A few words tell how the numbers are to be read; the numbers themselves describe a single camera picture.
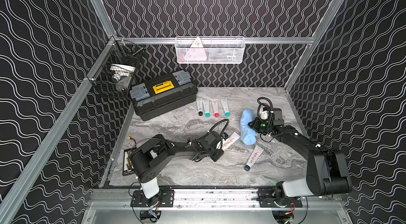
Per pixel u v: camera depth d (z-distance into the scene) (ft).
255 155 2.87
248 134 2.79
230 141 3.03
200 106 3.53
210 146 2.31
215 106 3.59
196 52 2.95
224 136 2.62
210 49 4.28
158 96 3.09
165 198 2.46
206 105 3.59
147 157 1.59
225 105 3.57
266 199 2.41
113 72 2.94
